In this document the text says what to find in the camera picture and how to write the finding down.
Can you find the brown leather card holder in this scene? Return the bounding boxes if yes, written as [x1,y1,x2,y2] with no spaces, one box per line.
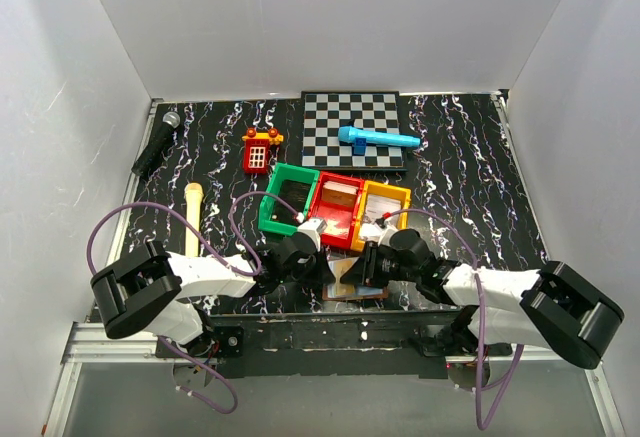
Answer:
[322,257,389,301]

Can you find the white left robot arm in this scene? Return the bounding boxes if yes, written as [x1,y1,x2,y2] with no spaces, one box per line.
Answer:
[90,231,335,357]

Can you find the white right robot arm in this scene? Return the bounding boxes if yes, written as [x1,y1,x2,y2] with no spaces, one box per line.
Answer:
[341,227,624,369]

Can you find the white cards in yellow bin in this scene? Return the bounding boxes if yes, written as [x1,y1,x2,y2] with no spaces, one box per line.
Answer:
[360,194,402,236]

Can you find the green plastic bin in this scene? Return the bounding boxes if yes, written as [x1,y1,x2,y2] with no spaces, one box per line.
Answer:
[258,163,320,236]

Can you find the black item in green bin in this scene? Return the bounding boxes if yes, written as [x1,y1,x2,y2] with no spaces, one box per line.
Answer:
[271,179,310,226]

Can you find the red plastic bin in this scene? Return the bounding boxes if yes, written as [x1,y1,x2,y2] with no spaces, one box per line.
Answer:
[308,171,364,250]

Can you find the yellow plastic bin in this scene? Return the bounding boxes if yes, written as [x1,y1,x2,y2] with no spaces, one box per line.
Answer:
[350,180,411,252]

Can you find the brown box in red bin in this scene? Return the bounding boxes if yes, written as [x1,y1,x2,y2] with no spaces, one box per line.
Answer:
[321,181,359,208]

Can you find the red toy phone booth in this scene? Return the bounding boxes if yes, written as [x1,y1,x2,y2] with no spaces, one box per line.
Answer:
[242,127,284,174]

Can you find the beige toy microphone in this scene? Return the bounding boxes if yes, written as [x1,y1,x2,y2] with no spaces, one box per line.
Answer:
[184,182,204,257]

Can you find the blue toy microphone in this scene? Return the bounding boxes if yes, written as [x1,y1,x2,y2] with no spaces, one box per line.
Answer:
[338,126,421,156]

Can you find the black and white checkerboard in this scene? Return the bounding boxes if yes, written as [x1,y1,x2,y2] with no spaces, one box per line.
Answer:
[300,91,407,173]

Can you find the black microphone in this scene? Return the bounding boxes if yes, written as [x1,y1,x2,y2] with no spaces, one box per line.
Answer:
[131,111,181,180]

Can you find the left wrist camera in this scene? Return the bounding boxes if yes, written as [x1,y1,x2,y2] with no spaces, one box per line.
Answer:
[297,217,327,250]

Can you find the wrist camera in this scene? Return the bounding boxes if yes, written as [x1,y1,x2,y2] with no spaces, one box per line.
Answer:
[297,217,327,250]
[374,213,398,245]

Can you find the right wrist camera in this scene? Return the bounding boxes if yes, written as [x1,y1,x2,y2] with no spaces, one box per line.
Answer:
[374,213,398,245]

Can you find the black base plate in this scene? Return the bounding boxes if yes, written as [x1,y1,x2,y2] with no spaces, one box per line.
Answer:
[207,309,481,382]

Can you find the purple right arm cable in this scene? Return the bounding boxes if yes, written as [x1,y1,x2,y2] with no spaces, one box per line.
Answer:
[384,207,525,431]

